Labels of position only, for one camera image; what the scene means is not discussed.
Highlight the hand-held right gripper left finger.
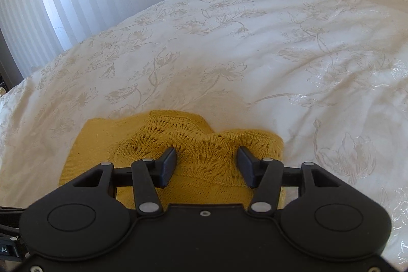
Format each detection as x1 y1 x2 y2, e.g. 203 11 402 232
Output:
72 146 178 216

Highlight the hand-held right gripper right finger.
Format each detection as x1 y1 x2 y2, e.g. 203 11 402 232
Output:
236 146 340 216

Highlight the yellow knit sweater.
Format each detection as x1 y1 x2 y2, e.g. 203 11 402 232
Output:
58 110 286 210

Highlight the white floral bedspread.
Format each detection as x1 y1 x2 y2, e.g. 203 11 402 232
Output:
0 0 408 272

